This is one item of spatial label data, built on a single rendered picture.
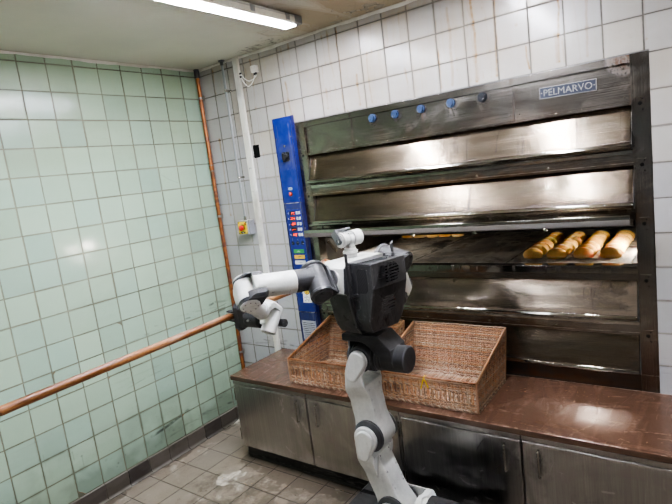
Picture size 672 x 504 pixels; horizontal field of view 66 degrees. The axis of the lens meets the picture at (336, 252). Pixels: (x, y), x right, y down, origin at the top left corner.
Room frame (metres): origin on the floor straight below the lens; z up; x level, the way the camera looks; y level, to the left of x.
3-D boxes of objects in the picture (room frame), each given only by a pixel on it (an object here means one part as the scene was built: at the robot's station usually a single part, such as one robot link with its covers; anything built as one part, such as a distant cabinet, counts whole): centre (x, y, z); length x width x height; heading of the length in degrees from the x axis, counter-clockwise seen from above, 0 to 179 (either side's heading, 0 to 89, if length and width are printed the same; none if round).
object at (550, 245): (2.84, -1.35, 1.21); 0.61 x 0.48 x 0.06; 143
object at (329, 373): (2.96, 0.00, 0.72); 0.56 x 0.49 x 0.28; 55
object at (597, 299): (2.83, -0.62, 1.02); 1.79 x 0.11 x 0.19; 53
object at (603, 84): (2.85, -0.64, 1.99); 1.80 x 0.08 x 0.21; 53
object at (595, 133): (2.83, -0.62, 1.80); 1.79 x 0.11 x 0.19; 53
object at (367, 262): (2.13, -0.10, 1.27); 0.34 x 0.30 x 0.36; 130
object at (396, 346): (2.12, -0.13, 1.00); 0.28 x 0.13 x 0.18; 54
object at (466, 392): (2.61, -0.48, 0.72); 0.56 x 0.49 x 0.28; 54
